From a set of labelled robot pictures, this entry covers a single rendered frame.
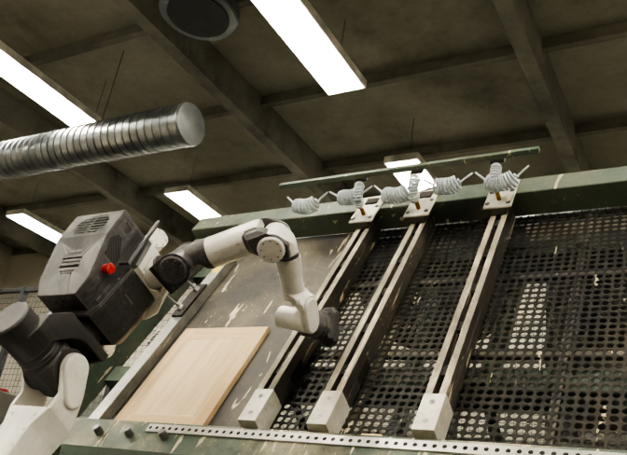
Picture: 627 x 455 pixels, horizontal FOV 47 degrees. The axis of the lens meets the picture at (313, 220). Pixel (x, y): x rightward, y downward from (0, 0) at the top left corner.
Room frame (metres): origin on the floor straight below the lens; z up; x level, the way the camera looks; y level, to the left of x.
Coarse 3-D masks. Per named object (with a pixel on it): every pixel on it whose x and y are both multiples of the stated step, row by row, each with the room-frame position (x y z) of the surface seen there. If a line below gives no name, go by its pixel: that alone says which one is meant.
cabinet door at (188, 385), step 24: (192, 336) 2.62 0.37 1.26; (216, 336) 2.55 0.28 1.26; (240, 336) 2.49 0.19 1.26; (264, 336) 2.45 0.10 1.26; (168, 360) 2.57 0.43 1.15; (192, 360) 2.52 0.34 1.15; (216, 360) 2.46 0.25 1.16; (240, 360) 2.40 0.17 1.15; (144, 384) 2.53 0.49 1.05; (168, 384) 2.48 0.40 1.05; (192, 384) 2.42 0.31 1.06; (216, 384) 2.36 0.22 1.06; (144, 408) 2.44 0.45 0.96; (168, 408) 2.39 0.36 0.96; (192, 408) 2.34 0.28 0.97; (216, 408) 2.30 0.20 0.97
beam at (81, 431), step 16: (80, 432) 2.43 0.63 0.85; (112, 432) 2.36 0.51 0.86; (144, 432) 2.30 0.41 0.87; (288, 432) 2.04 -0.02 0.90; (304, 432) 2.01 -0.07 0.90; (128, 448) 2.28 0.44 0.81; (144, 448) 2.24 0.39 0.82; (160, 448) 2.21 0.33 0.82; (176, 448) 2.18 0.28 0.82; (192, 448) 2.15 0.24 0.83; (208, 448) 2.13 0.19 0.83; (224, 448) 2.10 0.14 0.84; (240, 448) 2.07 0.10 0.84; (256, 448) 2.05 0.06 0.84; (272, 448) 2.02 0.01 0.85; (288, 448) 1.99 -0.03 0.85; (304, 448) 1.97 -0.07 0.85; (320, 448) 1.95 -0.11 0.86; (336, 448) 1.92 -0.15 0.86; (352, 448) 1.90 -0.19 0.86; (368, 448) 1.88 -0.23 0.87; (560, 448) 1.64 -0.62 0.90; (576, 448) 1.62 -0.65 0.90; (592, 448) 1.60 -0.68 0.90
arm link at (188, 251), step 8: (200, 240) 1.92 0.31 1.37; (184, 248) 1.93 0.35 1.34; (192, 248) 1.91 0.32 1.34; (200, 248) 1.90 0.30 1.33; (192, 256) 1.91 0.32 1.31; (200, 256) 1.91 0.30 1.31; (192, 264) 1.92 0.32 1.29; (200, 264) 1.92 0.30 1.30; (208, 264) 1.92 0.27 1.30; (192, 272) 1.94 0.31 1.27
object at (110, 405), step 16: (224, 272) 2.85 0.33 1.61; (208, 288) 2.79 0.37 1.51; (192, 304) 2.73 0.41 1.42; (176, 320) 2.69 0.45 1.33; (160, 336) 2.66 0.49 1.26; (176, 336) 2.69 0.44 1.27; (144, 352) 2.63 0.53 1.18; (160, 352) 2.64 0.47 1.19; (144, 368) 2.59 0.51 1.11; (128, 384) 2.54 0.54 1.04; (112, 400) 2.50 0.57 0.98; (96, 416) 2.48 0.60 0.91; (112, 416) 2.51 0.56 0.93
